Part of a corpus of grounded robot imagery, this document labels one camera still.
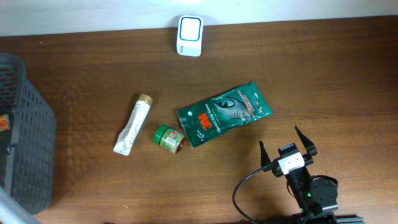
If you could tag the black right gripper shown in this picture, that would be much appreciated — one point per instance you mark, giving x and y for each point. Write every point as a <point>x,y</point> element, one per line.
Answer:
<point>310,147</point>

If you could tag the green 3M gloves packet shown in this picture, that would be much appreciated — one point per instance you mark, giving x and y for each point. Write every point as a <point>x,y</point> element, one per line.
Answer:
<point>211,118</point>

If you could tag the green lidded jar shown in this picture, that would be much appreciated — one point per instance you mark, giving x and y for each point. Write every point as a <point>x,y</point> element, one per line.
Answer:
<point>170,139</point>

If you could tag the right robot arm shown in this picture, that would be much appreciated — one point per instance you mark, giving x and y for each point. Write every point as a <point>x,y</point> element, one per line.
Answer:
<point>315,194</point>

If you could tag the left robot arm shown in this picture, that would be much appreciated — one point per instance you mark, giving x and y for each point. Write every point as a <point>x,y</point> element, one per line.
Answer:
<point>12,212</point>

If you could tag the white tube gold cap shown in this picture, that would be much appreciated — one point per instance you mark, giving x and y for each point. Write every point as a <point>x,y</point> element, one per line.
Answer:
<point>129,134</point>

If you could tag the grey plastic basket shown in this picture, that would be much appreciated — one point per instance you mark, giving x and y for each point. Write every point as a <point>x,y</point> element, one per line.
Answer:
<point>28,146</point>

